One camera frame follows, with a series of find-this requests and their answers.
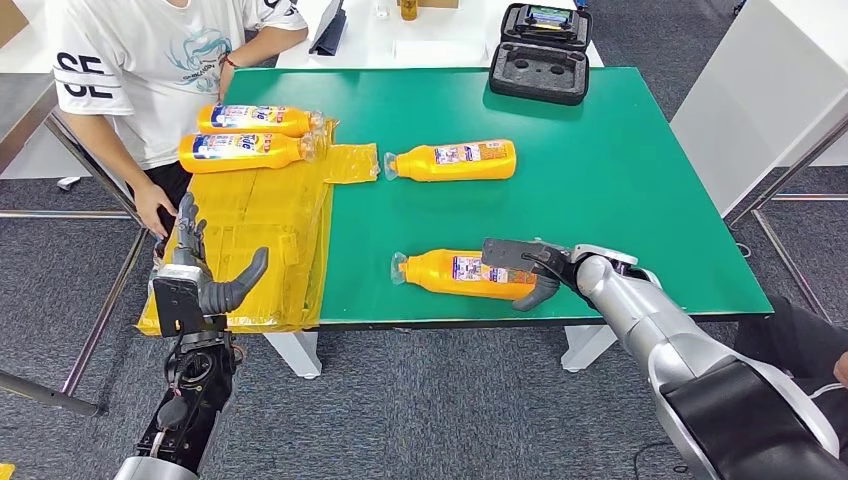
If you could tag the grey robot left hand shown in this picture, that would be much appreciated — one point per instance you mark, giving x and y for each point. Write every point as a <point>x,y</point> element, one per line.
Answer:
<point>222,295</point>

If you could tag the white desk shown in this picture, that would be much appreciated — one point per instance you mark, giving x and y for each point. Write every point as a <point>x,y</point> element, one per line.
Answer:
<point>33,166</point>
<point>748,93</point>

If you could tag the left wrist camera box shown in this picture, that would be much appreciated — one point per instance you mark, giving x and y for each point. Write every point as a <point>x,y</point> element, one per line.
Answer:
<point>175,298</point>

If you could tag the grey metal desk frame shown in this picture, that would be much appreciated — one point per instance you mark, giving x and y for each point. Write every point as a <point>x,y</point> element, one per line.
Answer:
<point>808,196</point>

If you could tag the grey metal table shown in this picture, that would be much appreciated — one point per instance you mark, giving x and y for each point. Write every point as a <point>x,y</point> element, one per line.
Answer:
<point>20,106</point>

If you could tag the white table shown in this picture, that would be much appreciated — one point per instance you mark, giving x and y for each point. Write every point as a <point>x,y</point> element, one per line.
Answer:
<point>371,40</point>

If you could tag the small amber bottle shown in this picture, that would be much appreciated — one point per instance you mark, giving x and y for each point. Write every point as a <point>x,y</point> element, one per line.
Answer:
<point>409,9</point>

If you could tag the orange detergent bottle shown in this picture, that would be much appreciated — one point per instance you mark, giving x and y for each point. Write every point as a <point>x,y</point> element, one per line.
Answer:
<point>457,169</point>
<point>245,159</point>
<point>430,275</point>
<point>258,126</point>

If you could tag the person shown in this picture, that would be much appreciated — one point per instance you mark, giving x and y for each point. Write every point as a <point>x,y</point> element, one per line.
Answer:
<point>795,344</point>
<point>146,66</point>

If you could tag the small white floor object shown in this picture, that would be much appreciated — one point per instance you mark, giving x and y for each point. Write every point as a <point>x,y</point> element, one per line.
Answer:
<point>67,183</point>

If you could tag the brown cardboard box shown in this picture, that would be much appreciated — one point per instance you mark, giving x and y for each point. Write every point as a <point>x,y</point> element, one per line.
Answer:
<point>437,3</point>

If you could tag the tablet in dark cover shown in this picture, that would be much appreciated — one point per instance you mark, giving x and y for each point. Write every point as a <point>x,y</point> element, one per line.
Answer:
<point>329,33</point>

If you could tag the controller with screen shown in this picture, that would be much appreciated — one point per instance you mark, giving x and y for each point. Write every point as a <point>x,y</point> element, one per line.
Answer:
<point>550,16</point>

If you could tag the yellow taped cardboard mat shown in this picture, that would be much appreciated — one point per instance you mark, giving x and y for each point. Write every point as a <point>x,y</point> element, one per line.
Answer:
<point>265,218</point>

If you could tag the brown board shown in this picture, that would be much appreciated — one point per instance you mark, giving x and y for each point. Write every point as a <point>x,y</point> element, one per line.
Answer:
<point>10,20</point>

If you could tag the white table leg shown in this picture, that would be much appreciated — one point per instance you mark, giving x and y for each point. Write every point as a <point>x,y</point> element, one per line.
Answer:
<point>583,348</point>
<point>295,354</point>

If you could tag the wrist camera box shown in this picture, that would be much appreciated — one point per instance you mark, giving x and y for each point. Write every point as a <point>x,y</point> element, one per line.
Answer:
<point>175,298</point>
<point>507,255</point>

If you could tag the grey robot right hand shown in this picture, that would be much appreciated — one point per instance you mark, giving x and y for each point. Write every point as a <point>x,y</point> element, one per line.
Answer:
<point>560,268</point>

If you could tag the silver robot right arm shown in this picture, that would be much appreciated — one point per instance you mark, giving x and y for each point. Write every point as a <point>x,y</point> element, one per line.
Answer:
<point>682,371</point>

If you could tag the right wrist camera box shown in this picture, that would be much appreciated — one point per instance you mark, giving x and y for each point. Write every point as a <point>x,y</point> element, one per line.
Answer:
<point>507,255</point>

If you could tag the black foam carrying case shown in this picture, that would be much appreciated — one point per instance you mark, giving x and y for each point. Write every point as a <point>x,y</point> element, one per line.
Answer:
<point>538,73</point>

